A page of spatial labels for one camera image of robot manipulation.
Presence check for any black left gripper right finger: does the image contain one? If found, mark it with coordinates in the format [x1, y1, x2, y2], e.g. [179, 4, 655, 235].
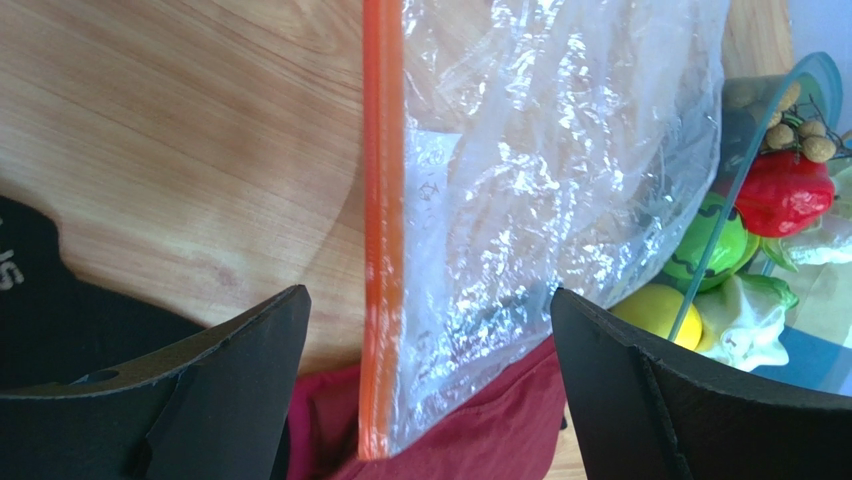
[551, 289, 851, 479]

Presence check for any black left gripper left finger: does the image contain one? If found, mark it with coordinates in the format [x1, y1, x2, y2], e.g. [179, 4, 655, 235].
[1, 285, 312, 479]

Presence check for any yellow toy lemon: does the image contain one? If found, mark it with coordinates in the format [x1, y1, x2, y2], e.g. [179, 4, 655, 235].
[610, 284, 703, 351]

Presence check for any toy lettuce head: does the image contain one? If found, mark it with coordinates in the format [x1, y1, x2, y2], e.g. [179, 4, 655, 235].
[693, 273, 799, 372]

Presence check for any clear orange-zip plastic bag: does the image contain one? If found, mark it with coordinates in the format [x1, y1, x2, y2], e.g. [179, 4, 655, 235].
[358, 1, 730, 460]

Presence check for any grey transparent food tray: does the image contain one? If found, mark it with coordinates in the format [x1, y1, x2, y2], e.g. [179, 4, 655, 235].
[660, 52, 851, 396]

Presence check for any dark red folded cloth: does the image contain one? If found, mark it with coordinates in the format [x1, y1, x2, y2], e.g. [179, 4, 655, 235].
[286, 339, 566, 479]

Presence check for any green toy melon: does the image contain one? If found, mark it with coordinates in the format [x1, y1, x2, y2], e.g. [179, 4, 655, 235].
[663, 192, 749, 280]

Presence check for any black cap with logo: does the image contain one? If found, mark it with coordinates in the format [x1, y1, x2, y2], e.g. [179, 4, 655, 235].
[1, 197, 203, 390]

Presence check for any red toy bell pepper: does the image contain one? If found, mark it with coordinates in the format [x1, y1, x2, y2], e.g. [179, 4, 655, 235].
[734, 150, 836, 238]

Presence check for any brown longan bunch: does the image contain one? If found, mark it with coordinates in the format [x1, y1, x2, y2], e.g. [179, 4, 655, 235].
[722, 76, 851, 165]

